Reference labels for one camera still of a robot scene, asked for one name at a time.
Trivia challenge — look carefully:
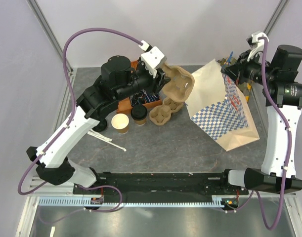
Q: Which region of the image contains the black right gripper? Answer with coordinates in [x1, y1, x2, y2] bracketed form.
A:
[222, 49, 278, 86]

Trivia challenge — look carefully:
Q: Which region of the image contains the cardboard cup carrier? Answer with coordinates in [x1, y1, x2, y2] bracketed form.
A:
[149, 97, 184, 126]
[162, 63, 195, 103]

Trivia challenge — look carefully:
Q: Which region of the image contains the checkered paper takeout bag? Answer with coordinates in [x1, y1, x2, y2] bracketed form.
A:
[185, 60, 259, 151]

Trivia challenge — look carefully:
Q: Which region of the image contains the black plastic cup lid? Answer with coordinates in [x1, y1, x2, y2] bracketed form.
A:
[92, 119, 108, 132]

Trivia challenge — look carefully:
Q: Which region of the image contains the paper cup front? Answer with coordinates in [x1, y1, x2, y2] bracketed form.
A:
[133, 117, 147, 125]

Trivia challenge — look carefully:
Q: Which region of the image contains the paper cup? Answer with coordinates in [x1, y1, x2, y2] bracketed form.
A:
[133, 117, 147, 125]
[111, 114, 129, 134]

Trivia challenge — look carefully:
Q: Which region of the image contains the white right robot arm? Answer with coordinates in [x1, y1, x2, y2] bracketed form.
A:
[219, 44, 302, 195]

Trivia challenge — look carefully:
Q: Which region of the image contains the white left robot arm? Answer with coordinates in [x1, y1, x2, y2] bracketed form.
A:
[27, 53, 168, 194]

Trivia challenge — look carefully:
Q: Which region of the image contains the camouflage cloth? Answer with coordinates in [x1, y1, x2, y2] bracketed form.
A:
[217, 57, 252, 102]

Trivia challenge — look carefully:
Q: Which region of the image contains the blue striped rolled sock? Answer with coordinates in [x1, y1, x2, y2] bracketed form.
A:
[143, 91, 160, 104]

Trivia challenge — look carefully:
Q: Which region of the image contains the black patterned rolled sock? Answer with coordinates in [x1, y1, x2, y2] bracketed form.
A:
[130, 91, 145, 107]

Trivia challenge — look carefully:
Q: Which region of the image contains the orange compartment tray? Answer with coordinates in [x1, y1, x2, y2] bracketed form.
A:
[116, 60, 163, 115]

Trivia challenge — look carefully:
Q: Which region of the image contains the paper cup near tray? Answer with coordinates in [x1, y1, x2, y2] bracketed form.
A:
[111, 114, 129, 134]

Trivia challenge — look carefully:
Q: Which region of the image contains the wrapped straw middle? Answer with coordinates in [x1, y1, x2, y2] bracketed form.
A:
[87, 131, 112, 142]

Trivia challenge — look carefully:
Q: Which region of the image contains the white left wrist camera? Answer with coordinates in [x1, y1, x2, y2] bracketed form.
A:
[139, 40, 167, 78]

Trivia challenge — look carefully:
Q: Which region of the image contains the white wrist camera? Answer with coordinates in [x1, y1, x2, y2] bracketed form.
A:
[247, 31, 269, 62]
[139, 40, 167, 78]

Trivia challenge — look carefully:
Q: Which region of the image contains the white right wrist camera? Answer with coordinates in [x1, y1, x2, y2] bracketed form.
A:
[247, 31, 269, 62]

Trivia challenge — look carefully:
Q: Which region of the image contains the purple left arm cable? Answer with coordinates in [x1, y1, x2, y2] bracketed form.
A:
[18, 27, 146, 224]

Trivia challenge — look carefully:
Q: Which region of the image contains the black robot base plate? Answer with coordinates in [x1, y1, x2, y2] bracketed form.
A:
[73, 172, 249, 202]

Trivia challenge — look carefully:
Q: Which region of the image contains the grey slotted cable duct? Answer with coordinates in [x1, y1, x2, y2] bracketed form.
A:
[38, 197, 224, 208]

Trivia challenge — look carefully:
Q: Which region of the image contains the aluminium frame rail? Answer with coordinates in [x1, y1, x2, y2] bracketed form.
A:
[29, 177, 297, 198]

